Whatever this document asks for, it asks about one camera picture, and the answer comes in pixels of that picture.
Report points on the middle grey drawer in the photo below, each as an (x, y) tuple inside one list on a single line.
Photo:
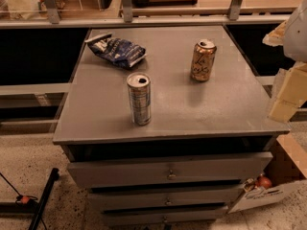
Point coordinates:
[(164, 197)]

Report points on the top grey drawer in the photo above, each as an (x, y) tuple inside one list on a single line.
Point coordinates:
[(164, 170)]

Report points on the open cardboard box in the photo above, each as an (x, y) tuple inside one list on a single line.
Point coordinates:
[(287, 171)]

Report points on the grey drawer cabinet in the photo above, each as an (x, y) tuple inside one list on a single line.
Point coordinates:
[(225, 115)]

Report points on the bottom grey drawer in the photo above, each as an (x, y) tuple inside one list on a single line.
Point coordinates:
[(166, 215)]

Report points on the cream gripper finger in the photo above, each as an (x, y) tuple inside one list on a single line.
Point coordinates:
[(289, 92), (276, 36)]

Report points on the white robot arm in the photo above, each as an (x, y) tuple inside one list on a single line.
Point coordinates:
[(295, 37)]

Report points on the metal railing frame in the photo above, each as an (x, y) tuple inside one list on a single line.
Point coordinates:
[(133, 13)]

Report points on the blue chip bag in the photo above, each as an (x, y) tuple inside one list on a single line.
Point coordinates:
[(120, 52)]

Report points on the gold soda can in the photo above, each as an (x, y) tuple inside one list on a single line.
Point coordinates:
[(203, 60)]

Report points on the red round object in box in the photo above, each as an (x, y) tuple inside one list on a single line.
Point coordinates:
[(263, 181)]

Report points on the grey drawer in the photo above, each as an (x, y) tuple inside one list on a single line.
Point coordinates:
[(166, 215), (164, 197), (164, 170)]

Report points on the silver blue redbull can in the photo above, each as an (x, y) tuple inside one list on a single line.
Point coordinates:
[(139, 86)]

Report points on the black tripod leg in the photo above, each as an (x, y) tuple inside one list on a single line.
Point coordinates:
[(39, 209)]

